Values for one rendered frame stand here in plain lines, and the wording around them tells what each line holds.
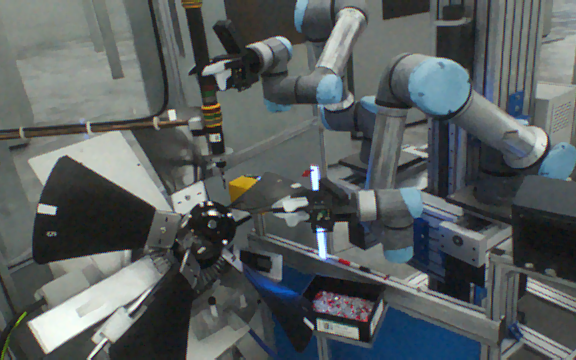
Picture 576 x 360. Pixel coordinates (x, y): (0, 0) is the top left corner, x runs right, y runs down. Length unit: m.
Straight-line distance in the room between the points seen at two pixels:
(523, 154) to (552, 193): 0.21
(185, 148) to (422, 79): 0.59
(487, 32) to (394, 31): 3.52
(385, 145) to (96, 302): 0.78
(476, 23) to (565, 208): 0.75
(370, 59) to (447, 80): 3.95
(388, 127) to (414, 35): 4.09
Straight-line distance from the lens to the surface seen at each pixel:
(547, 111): 1.89
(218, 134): 1.12
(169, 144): 1.27
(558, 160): 1.37
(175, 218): 1.13
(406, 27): 5.24
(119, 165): 1.44
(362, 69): 5.00
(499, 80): 1.69
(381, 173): 1.28
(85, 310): 1.16
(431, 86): 1.09
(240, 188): 1.67
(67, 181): 1.09
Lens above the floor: 1.73
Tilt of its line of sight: 23 degrees down
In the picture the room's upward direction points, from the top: 7 degrees counter-clockwise
